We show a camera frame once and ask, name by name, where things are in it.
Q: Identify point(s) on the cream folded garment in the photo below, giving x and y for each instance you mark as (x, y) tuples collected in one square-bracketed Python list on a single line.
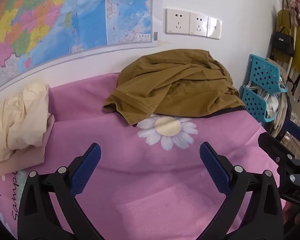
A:
[(23, 119)]

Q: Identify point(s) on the colourful wall map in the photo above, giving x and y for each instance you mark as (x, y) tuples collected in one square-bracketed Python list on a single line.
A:
[(36, 32)]

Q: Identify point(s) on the black handbag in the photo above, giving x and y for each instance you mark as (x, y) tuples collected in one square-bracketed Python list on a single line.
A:
[(283, 41)]

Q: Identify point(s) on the upper turquoise perforated basket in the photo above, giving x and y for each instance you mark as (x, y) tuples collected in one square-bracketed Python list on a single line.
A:
[(266, 75)]

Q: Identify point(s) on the turquoise perforated basket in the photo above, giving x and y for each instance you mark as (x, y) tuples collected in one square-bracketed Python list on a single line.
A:
[(256, 106), (266, 75)]

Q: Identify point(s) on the white left wall socket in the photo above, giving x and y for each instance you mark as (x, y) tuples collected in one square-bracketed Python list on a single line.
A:
[(177, 21)]

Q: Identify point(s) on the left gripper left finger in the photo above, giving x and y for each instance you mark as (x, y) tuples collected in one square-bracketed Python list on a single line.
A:
[(37, 218)]

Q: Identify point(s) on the white wall switch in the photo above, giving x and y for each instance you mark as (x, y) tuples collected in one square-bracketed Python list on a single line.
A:
[(214, 28)]

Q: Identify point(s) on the olive brown jacket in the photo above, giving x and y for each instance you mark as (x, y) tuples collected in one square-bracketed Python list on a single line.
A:
[(186, 83)]

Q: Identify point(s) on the white wall socket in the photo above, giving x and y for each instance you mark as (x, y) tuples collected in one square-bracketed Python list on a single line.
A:
[(177, 21), (198, 24)]

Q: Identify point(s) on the pink folded garment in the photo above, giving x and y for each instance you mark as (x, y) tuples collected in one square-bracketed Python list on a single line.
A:
[(28, 157)]

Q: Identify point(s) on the mustard yellow hanging garment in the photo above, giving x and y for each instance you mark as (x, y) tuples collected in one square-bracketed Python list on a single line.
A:
[(298, 45)]

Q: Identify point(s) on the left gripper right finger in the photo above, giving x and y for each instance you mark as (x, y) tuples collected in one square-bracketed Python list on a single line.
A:
[(263, 218)]

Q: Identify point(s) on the white middle wall socket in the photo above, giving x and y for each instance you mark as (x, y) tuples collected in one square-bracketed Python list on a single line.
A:
[(198, 24)]

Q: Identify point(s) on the black garment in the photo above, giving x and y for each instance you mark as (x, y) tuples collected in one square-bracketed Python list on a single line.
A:
[(225, 111)]

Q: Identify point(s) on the beige clothes pile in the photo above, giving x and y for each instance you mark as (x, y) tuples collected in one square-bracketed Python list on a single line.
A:
[(283, 104)]

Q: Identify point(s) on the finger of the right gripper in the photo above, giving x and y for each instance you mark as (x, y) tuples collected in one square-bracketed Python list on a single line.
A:
[(292, 128)]

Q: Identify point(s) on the pink floral bed sheet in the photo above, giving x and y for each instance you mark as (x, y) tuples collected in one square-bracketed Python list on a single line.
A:
[(150, 182)]

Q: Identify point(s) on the lower turquoise perforated basket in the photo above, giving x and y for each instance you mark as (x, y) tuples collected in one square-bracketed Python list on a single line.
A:
[(256, 106)]

